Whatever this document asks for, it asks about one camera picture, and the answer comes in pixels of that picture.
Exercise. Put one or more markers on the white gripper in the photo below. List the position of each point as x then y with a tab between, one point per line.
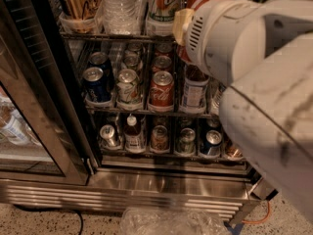
208	38

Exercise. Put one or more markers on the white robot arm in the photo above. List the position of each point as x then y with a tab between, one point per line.
268	113

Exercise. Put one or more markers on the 7up can top shelf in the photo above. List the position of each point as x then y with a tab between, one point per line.
163	10

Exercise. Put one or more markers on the red coke can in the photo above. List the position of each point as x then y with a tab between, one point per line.
162	87
162	63

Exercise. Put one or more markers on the clear water bottle top shelf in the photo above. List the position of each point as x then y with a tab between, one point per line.
122	17

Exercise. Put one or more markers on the iced tea bottle middle shelf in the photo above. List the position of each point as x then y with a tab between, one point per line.
193	99

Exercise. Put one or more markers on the iced tea bottle shelf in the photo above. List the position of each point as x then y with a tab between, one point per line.
134	140
193	99

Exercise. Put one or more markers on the red coke can middle front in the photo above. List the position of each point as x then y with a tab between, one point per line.
162	87

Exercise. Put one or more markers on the water bottle middle shelf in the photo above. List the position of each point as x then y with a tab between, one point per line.
216	98

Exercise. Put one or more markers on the blue pepsi can rear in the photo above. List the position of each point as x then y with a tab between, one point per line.
102	61

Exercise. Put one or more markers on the blue pepsi can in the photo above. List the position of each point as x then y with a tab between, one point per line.
95	84
102	61

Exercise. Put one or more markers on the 7up can middle front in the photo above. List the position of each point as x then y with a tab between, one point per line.
128	86

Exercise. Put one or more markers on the gold can top shelf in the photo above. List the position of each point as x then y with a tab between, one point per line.
80	13

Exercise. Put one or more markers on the gold can shelf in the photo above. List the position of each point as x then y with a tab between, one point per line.
232	151
80	13

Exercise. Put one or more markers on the blue pepsi can front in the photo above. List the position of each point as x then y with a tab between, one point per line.
95	84

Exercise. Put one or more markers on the blue can bottom shelf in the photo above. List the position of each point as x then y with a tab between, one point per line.
212	144

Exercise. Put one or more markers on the copper can bottom shelf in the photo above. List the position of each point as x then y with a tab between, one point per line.
159	138

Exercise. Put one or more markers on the green can bottom shelf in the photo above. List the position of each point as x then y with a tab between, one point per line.
186	142

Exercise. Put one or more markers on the iced tea bottle bottom shelf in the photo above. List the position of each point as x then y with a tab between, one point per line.
134	140

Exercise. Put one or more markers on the silver can bottom shelf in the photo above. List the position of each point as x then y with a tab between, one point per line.
109	135

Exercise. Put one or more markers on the gold can bottom shelf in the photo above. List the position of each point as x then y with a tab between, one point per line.
232	151

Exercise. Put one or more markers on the closed glass fridge door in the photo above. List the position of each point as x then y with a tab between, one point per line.
55	139

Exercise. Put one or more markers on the stainless steel fridge base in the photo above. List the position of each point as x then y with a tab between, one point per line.
117	190

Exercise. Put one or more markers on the open fridge door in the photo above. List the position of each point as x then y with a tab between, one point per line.
263	190

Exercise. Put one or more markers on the clear plastic bag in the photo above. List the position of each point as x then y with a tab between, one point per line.
139	221

